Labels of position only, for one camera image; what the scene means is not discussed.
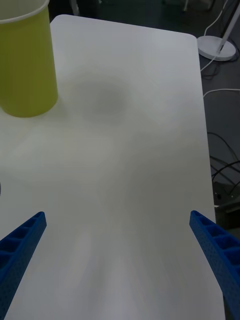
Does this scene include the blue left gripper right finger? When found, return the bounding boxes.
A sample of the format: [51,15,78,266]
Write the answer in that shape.
[188,210,240,320]

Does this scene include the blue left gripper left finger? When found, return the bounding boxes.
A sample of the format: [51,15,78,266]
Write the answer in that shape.
[0,211,48,320]

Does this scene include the black box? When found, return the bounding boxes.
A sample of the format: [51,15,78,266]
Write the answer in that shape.
[212,181,240,228]

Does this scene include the yellow-green plastic bin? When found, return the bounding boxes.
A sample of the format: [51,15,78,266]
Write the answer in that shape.
[0,0,59,119]

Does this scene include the white lamp stand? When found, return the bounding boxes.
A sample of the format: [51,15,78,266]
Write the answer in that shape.
[196,0,240,61]

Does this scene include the black cable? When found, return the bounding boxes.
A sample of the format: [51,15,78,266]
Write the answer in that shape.
[210,159,240,181]
[207,131,240,163]

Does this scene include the white cable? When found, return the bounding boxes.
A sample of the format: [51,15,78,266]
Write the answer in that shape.
[199,0,230,73]
[202,87,240,98]

